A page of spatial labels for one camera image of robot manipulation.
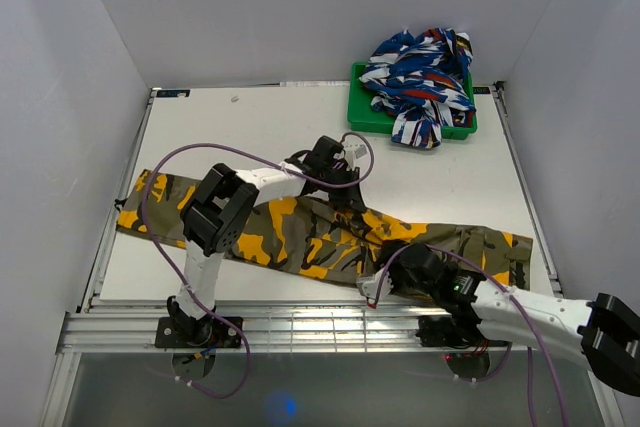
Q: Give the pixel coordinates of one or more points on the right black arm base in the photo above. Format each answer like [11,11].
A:
[469,357]

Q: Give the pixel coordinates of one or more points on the blue white red trousers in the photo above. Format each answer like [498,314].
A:
[420,82]

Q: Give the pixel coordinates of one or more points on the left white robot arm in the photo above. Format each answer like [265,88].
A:
[217,213]

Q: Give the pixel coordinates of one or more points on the camouflage yellow green trousers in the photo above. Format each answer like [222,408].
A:
[310,237]

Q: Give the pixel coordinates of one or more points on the aluminium frame rail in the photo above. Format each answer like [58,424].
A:
[269,328]

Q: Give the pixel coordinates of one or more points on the left dark corner label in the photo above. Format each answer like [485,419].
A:
[173,93]

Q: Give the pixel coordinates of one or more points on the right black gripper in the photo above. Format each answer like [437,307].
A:
[392,266]

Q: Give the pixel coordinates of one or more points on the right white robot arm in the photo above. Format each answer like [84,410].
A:
[600,335]

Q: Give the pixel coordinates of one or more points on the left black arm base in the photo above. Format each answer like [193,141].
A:
[225,334]

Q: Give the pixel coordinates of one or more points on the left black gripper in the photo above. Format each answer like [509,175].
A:
[350,198]

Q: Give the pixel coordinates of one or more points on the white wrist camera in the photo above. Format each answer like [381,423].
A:
[353,152]
[375,287]

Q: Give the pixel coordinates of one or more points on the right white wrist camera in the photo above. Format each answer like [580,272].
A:
[375,287]

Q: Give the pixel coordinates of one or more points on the green plastic tray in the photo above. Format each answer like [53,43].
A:
[362,118]

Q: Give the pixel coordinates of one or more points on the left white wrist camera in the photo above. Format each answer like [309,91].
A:
[353,152]

